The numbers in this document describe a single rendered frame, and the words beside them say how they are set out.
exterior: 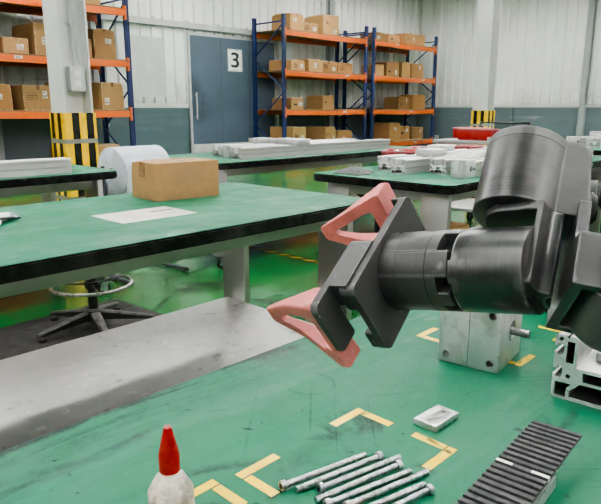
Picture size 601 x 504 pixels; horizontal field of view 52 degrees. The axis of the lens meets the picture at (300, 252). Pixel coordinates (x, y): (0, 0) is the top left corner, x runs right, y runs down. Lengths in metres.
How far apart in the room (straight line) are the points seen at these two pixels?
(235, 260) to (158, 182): 0.70
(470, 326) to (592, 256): 0.53
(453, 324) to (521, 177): 0.52
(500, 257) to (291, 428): 0.42
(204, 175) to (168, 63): 10.20
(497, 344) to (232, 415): 0.38
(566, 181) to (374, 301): 0.15
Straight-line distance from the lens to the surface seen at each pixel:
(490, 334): 0.91
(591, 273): 0.39
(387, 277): 0.44
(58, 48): 6.24
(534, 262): 0.40
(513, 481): 0.63
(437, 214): 3.20
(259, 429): 0.75
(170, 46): 12.83
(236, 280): 3.05
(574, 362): 0.86
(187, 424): 0.77
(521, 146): 0.45
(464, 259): 0.41
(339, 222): 0.53
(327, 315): 0.43
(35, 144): 11.43
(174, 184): 2.55
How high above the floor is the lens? 1.14
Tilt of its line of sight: 13 degrees down
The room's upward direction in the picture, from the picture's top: straight up
